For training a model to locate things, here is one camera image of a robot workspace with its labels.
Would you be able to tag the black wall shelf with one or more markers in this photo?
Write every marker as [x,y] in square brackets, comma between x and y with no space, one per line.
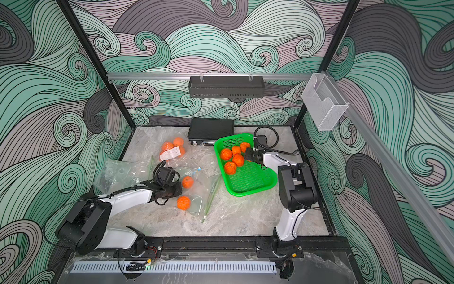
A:
[226,87]

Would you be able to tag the green printed zip-top bag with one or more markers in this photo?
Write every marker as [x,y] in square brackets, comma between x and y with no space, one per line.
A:
[116,175]

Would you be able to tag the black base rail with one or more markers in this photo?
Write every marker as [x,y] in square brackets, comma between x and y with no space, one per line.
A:
[259,246]

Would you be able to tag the clear bag of oranges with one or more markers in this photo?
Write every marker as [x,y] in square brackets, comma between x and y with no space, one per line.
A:
[178,152]

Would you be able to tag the clear acrylic wall holder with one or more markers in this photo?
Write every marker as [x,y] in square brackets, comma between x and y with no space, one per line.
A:
[324,101]

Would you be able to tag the green plastic basket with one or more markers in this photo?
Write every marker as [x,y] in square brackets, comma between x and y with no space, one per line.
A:
[248,179]

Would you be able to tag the orange bag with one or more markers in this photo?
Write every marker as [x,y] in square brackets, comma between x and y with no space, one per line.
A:
[183,203]
[187,182]

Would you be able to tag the black flat box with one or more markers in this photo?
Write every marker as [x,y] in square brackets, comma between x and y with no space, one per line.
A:
[206,131]

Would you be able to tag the white slotted cable duct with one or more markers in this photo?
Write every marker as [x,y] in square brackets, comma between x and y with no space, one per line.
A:
[177,267]

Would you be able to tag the aluminium wall rail back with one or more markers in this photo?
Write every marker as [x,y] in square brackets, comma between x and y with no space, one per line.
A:
[187,76]

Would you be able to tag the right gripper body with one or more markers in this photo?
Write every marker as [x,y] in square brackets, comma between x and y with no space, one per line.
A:
[251,154]

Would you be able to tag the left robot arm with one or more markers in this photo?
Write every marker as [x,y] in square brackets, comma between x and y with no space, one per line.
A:
[85,227]

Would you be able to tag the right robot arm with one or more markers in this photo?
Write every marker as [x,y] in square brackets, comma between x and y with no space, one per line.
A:
[296,187]

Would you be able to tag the aluminium wall rail right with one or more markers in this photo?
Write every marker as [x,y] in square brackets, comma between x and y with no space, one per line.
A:
[428,214]

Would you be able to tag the aluminium wall rail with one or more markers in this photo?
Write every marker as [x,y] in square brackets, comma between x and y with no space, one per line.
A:
[187,76]
[428,214]

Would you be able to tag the orange taken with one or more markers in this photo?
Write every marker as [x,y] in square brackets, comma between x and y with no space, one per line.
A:
[236,150]
[230,168]
[226,154]

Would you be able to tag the orange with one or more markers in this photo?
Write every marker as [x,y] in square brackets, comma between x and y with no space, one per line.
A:
[244,146]
[238,159]

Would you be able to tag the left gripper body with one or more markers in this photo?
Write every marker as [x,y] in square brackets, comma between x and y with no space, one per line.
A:
[173,190]

